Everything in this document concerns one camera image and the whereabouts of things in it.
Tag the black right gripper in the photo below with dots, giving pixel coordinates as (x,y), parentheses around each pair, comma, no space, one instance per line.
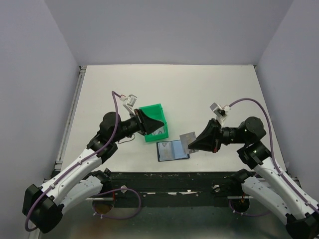
(210,139)

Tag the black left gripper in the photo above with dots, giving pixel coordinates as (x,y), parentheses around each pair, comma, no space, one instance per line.
(141,117)

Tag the blue leather card holder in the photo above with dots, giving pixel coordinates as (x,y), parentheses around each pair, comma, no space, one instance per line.
(177,151)

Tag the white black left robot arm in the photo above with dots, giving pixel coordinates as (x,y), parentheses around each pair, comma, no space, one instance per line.
(99,149)

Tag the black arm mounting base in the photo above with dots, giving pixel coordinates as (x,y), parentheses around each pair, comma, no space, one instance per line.
(172,189)

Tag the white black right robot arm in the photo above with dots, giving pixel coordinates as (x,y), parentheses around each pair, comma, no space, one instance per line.
(298,211)

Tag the aluminium table edge rail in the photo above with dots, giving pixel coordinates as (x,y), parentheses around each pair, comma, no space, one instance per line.
(61,152)

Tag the aluminium front frame rail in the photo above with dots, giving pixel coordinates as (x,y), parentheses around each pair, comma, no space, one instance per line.
(40,210)

